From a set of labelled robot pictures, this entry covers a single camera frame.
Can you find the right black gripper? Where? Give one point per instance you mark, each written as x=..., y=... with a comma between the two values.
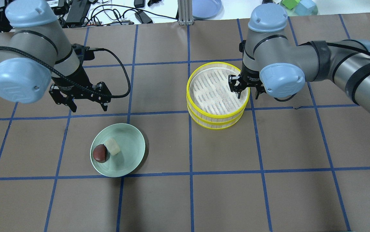
x=250, y=79

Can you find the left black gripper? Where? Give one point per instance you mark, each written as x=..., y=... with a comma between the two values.
x=77, y=78

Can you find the yellow steamer layer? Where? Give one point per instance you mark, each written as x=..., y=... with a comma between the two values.
x=214, y=124
x=208, y=92

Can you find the white steamed bun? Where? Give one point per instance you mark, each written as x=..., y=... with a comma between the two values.
x=112, y=146

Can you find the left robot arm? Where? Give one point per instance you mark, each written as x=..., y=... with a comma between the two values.
x=40, y=58

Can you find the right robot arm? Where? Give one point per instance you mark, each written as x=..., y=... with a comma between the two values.
x=275, y=67

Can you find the brown steamed bun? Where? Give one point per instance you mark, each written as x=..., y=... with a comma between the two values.
x=100, y=153

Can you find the light green plate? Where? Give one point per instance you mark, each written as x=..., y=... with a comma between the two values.
x=132, y=144

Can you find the blue plate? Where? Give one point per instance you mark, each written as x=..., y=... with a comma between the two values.
x=205, y=9

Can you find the green bowl with blocks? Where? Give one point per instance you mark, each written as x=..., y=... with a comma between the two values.
x=292, y=10

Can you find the black power brick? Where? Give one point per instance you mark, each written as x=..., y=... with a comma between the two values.
x=77, y=12

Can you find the green foam block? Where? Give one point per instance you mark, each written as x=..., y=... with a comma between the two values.
x=290, y=4

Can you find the blue foam block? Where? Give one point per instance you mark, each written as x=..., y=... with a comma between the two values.
x=305, y=8

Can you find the black power adapter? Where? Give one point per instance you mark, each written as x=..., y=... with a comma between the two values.
x=143, y=18

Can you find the aluminium frame post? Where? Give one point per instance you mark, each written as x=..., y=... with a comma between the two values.
x=185, y=16

